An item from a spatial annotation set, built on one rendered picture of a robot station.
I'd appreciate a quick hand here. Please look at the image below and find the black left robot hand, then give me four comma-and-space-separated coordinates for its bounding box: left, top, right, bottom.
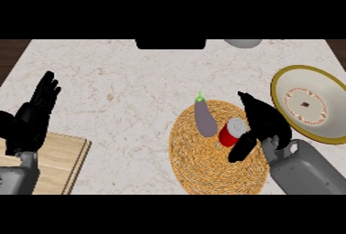
0, 70, 62, 157

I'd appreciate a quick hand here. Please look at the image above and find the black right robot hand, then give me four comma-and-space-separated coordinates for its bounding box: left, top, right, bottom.
227, 90, 292, 164

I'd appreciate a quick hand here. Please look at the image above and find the red can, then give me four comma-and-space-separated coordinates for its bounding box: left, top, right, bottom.
217, 117, 250, 148

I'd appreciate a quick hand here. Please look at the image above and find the white bowl with gold rim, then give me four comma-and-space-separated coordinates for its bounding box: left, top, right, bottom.
269, 64, 346, 145

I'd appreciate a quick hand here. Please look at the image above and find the round woven straw placemat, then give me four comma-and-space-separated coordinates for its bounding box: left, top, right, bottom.
167, 99, 270, 196

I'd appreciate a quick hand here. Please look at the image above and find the purple eggplant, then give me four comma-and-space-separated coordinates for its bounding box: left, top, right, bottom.
193, 90, 219, 138

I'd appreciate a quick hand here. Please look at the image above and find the pale wooden cutting board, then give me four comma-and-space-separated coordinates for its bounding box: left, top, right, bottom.
0, 131, 93, 196

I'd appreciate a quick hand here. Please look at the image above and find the grey round object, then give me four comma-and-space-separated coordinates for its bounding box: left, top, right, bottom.
223, 38, 263, 49

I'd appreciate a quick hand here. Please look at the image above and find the black appliance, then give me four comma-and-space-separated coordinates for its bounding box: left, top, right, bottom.
133, 38, 208, 50

